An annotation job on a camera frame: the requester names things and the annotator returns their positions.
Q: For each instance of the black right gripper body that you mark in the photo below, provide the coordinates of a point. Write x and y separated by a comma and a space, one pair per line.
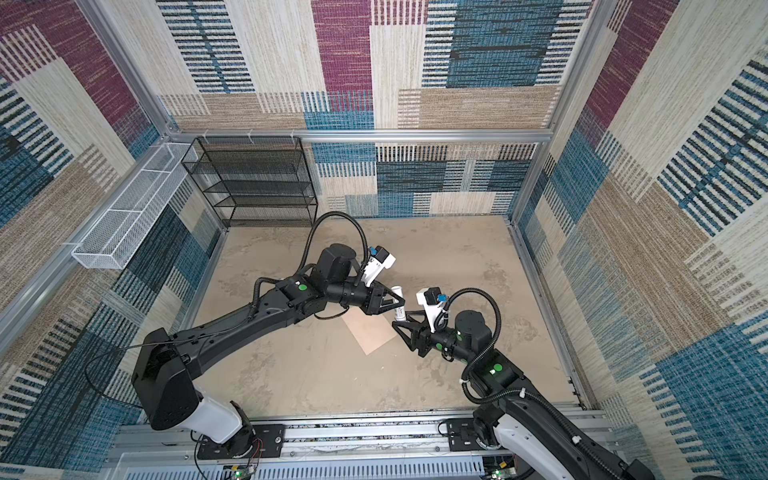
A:
444, 339

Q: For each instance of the white wire mesh basket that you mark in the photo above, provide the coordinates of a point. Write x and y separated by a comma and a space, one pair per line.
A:
119, 232

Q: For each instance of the black wire shelf rack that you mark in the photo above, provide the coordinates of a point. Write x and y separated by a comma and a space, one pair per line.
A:
254, 181

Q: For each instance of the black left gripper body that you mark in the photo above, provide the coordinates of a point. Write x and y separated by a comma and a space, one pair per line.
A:
362, 296

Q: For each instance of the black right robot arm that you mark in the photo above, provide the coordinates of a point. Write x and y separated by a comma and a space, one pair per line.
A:
517, 418

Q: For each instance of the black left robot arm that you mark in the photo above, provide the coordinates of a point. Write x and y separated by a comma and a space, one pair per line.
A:
168, 364

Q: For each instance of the white glue stick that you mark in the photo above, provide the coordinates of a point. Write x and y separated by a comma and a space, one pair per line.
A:
400, 313

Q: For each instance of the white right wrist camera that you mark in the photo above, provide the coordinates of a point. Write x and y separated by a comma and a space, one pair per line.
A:
433, 303

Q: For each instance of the pink envelope with flap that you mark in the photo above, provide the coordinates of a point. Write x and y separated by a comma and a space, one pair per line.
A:
370, 332

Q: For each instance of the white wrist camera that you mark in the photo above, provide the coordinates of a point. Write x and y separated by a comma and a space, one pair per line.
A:
433, 303
380, 259

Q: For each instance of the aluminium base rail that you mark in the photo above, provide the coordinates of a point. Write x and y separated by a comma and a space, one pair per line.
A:
418, 444

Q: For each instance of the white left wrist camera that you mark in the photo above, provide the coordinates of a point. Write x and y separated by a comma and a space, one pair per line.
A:
380, 259

